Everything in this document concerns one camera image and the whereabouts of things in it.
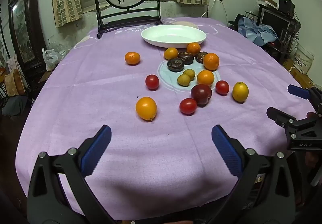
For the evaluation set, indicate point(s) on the black monitor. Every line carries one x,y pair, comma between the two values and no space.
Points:
273,21

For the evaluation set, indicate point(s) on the black speaker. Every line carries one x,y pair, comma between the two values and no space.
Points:
286,4

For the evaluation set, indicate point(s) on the white oval plate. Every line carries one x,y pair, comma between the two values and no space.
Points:
173,35

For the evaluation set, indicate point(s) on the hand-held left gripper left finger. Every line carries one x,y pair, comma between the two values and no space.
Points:
96,149

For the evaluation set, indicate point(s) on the yellow lemon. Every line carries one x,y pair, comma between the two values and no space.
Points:
240,91

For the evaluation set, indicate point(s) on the dark wood framed painting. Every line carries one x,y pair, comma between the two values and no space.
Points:
22,30

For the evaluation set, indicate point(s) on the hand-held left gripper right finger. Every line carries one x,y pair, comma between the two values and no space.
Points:
226,151

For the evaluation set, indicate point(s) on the white bucket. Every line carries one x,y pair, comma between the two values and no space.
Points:
304,60

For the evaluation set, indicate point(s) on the dark red plum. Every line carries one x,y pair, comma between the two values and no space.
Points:
201,93

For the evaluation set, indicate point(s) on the small yellow-green fruit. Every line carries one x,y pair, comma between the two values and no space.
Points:
190,73
183,80

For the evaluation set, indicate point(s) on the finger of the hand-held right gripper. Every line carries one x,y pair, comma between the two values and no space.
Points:
278,114
298,92

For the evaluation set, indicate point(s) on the white plastic bag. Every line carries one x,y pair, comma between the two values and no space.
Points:
50,59

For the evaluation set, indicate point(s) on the blue cloth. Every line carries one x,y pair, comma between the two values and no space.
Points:
256,31

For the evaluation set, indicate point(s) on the orange mandarin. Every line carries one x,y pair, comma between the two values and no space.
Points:
211,61
171,53
193,48
132,58
205,77

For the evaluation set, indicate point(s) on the purple tablecloth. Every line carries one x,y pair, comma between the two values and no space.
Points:
100,88

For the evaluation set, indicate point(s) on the tan cushion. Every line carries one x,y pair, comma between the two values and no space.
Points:
15,82

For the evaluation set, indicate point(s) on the dark brown fruit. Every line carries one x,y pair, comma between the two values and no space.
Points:
200,56
175,65
186,58

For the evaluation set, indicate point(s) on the large yellow-orange citrus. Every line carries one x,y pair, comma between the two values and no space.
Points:
146,108

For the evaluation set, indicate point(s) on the persimmon painting table screen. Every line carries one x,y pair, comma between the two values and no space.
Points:
100,16

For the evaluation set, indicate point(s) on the red tomato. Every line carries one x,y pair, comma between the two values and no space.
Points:
222,87
152,82
188,106

